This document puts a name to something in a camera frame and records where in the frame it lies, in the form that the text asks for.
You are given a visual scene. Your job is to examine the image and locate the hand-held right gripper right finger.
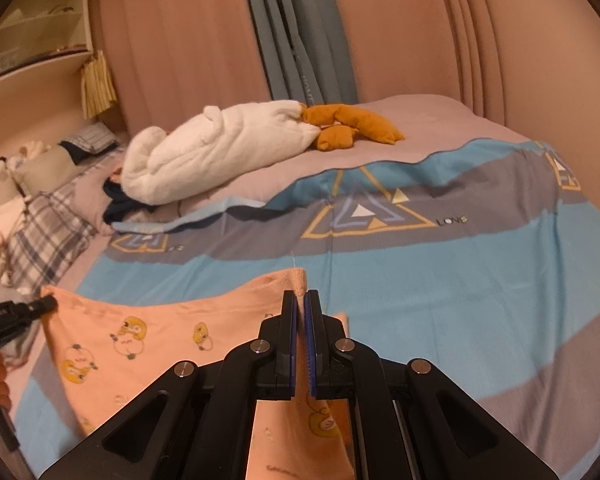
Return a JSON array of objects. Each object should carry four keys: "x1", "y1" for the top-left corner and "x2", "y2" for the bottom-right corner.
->
[{"x1": 303, "y1": 290, "x2": 561, "y2": 480}]

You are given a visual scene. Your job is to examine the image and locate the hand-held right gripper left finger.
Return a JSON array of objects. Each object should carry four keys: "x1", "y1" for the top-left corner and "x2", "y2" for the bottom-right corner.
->
[{"x1": 37, "y1": 290, "x2": 299, "y2": 480}]

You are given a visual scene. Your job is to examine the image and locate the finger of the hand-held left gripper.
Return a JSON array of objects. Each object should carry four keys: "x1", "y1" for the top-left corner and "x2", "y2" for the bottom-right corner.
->
[{"x1": 11, "y1": 295, "x2": 59, "y2": 323}]

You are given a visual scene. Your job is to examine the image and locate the pink duck print pants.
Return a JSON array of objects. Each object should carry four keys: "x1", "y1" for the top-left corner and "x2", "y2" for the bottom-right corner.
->
[{"x1": 40, "y1": 266, "x2": 357, "y2": 480}]

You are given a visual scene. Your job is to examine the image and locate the large plaid pillow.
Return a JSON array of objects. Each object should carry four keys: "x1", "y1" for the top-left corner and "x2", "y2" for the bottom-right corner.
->
[{"x1": 5, "y1": 179, "x2": 99, "y2": 297}]

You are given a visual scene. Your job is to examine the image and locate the grey pink pillow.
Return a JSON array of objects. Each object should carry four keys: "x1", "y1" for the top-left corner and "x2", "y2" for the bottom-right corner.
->
[{"x1": 72, "y1": 152, "x2": 131, "y2": 237}]

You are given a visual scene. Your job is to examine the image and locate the dark blue cloth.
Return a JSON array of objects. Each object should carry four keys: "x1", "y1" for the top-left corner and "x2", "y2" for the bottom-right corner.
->
[{"x1": 101, "y1": 174, "x2": 153, "y2": 227}]

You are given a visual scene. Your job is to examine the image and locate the blue grey striped duvet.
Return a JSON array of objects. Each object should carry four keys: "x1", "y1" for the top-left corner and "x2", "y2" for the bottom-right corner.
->
[{"x1": 10, "y1": 137, "x2": 600, "y2": 480}]

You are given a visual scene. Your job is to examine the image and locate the olive long pillow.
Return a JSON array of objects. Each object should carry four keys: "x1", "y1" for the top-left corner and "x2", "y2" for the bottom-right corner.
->
[{"x1": 14, "y1": 144, "x2": 84, "y2": 197}]

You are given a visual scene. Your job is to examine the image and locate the white brown plush toy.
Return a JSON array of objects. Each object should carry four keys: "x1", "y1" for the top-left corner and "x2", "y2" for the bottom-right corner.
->
[{"x1": 0, "y1": 140, "x2": 52, "y2": 188}]

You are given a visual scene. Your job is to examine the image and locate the small plaid pillow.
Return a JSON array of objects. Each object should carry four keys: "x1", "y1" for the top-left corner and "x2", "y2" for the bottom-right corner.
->
[{"x1": 71, "y1": 121, "x2": 122, "y2": 155}]

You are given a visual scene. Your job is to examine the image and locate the white plush goose toy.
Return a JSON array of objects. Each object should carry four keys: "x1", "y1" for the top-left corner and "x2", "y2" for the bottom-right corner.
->
[{"x1": 120, "y1": 101, "x2": 406, "y2": 207}]

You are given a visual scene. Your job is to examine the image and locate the yellow tassel hanging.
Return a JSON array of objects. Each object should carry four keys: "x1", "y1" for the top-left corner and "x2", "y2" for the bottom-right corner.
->
[{"x1": 80, "y1": 50, "x2": 119, "y2": 119}]

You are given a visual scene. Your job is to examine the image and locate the grey pink bed sheet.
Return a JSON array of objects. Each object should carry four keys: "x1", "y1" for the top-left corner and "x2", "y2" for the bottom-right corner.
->
[{"x1": 96, "y1": 92, "x2": 531, "y2": 228}]

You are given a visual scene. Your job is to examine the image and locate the blue grey curtain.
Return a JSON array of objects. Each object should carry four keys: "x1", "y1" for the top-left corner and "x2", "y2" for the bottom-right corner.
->
[{"x1": 239, "y1": 0, "x2": 359, "y2": 109}]

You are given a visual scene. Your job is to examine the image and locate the white wall shelf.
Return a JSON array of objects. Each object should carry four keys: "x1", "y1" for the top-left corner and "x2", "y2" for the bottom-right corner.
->
[{"x1": 0, "y1": 0, "x2": 97, "y2": 88}]

